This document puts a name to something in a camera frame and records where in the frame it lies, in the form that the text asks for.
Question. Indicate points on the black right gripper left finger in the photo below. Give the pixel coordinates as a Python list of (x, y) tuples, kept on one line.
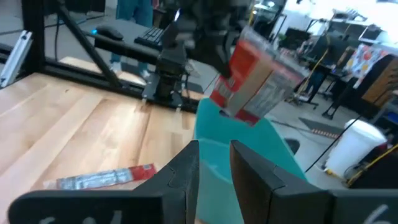
[(155, 202)]

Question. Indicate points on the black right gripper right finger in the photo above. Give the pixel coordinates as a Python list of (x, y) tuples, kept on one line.
[(280, 202)]

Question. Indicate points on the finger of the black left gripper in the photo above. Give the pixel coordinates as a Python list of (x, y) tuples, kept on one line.
[(224, 67)]

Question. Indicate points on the red popcorn bag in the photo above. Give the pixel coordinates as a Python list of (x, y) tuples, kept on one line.
[(99, 180), (248, 81)]

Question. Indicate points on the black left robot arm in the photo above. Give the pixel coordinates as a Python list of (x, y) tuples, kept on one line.
[(169, 71)]

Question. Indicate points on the black keyboard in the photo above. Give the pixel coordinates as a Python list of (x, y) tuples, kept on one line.
[(150, 35)]

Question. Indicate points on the teal plastic basket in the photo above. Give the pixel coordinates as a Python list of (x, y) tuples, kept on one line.
[(217, 186)]

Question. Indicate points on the person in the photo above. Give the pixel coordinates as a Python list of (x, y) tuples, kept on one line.
[(133, 12)]

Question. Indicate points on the grey desk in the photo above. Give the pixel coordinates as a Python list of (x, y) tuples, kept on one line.
[(124, 48)]

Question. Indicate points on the white bucket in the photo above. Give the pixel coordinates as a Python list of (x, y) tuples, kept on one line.
[(354, 149)]

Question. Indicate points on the black computer mouse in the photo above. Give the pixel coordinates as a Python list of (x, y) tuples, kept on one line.
[(109, 32)]

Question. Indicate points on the colourful dotted cloth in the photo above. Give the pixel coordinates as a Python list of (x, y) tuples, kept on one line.
[(363, 60)]

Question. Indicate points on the silver aluminium extrusion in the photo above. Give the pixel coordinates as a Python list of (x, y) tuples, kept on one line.
[(15, 59)]

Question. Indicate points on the black table frame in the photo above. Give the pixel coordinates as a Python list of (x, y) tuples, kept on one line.
[(34, 31)]

